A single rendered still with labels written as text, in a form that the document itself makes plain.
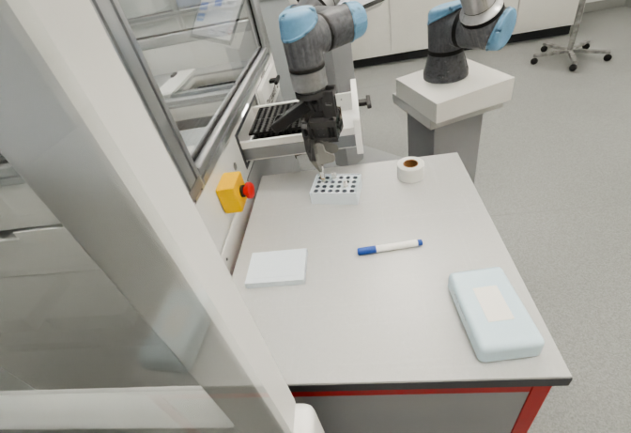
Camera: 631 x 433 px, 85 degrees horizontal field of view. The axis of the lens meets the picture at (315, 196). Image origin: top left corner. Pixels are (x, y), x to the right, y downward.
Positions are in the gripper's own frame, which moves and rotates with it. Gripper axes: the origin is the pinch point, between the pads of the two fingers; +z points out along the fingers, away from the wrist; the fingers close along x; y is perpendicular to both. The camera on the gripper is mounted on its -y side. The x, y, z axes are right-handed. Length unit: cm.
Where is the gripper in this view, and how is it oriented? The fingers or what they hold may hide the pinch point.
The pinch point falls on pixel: (317, 165)
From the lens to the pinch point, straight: 87.4
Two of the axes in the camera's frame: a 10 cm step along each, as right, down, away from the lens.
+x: 2.2, -6.3, 7.4
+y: 9.6, 0.0, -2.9
